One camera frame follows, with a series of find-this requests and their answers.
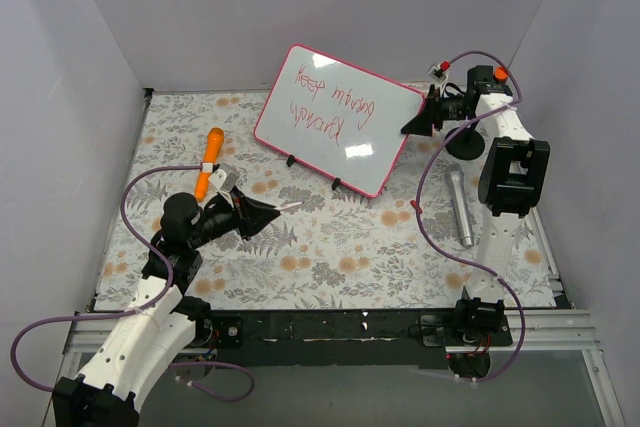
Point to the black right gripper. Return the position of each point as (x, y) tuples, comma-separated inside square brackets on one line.
[(435, 110)]

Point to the floral patterned mat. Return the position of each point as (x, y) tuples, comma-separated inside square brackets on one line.
[(338, 250)]

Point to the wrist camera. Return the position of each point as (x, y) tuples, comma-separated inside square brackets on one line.
[(439, 74), (223, 180)]

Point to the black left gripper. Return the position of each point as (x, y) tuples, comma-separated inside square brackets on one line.
[(242, 215)]

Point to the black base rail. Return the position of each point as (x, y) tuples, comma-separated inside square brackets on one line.
[(342, 337)]

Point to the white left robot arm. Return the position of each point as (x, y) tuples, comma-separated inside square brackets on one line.
[(112, 387)]

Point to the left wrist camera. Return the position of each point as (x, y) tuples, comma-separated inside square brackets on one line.
[(223, 180)]

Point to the red marker cap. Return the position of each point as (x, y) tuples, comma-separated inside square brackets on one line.
[(415, 206)]

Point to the red whiteboard marker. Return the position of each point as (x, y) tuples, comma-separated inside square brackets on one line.
[(289, 206)]

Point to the black microphone stand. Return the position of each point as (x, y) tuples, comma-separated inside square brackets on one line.
[(467, 145)]

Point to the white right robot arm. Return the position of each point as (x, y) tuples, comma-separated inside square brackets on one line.
[(510, 184)]

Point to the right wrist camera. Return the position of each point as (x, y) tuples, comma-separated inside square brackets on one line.
[(439, 74)]

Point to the pink framed whiteboard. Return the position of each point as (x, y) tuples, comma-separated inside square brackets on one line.
[(338, 119)]

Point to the silver microphone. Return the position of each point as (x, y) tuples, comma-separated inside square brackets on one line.
[(454, 179)]

